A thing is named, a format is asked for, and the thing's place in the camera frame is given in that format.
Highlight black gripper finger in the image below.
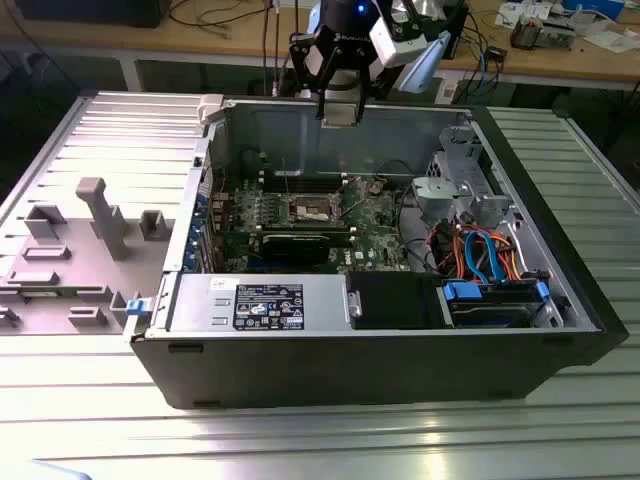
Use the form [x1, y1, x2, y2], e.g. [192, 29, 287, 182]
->
[348, 49, 375, 125]
[288, 28, 342, 121]

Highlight silver CPU plate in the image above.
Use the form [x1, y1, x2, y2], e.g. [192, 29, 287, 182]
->
[321, 103, 360, 129]

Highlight metal socket cover frame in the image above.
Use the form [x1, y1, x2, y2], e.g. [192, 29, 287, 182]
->
[328, 175, 372, 221]

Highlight black RAM slot bank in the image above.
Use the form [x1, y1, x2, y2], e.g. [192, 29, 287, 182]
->
[259, 168, 349, 194]

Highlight CPU socket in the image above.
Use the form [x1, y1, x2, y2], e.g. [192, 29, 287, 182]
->
[287, 193, 337, 225]

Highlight wooden desk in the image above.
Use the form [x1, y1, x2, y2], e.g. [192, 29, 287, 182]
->
[0, 0, 640, 94]

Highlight black upright device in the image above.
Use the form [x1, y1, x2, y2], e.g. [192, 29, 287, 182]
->
[442, 2, 470, 61]

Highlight grey metal drive cage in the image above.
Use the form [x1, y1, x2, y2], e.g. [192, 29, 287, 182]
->
[430, 124, 485, 182]

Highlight green motherboard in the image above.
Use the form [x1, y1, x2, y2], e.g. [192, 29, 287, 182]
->
[207, 167, 416, 274]

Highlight copper heatsink cooler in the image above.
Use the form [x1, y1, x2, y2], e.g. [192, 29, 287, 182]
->
[509, 13, 544, 50]

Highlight black graphics card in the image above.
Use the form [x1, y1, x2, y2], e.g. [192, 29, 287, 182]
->
[259, 232, 332, 266]

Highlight grey electronic device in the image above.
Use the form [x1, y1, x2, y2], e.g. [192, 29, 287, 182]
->
[538, 17, 576, 51]

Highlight black box on desk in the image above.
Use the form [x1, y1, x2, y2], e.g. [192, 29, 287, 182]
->
[17, 0, 162, 30]

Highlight white paper sheets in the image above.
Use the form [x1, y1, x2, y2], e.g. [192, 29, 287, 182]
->
[582, 27, 640, 54]

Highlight hard disk in blue carrier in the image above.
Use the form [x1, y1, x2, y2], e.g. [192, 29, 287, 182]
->
[438, 279, 552, 330]

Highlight silver power supply unit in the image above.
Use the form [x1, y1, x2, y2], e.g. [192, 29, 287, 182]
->
[169, 273, 351, 334]

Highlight black open PC case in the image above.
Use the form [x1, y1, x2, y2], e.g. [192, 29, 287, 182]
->
[122, 94, 630, 411]

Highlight grey parts rack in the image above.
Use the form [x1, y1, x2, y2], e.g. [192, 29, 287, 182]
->
[0, 177, 177, 336]

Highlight black hanging cable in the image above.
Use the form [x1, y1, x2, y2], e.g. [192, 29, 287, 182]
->
[259, 0, 282, 97]

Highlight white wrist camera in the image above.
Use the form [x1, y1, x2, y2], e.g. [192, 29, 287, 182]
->
[368, 14, 434, 67]

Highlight grey case handle block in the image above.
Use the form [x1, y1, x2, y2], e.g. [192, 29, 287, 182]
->
[197, 93, 226, 126]

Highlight blue network cable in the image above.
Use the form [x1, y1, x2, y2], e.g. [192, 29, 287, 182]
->
[477, 37, 496, 94]

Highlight silver drive bracket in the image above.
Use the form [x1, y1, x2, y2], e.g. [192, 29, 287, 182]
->
[412, 175, 475, 222]

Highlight black looped cable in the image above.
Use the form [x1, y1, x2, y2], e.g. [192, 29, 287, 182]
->
[394, 158, 437, 272]

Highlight red wire bundle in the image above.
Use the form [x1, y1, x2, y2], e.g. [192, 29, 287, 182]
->
[426, 220, 454, 275]

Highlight blue wire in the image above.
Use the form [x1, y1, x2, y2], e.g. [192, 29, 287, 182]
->
[463, 228, 505, 284]

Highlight orange wire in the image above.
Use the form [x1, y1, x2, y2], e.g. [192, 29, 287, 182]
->
[449, 225, 527, 282]

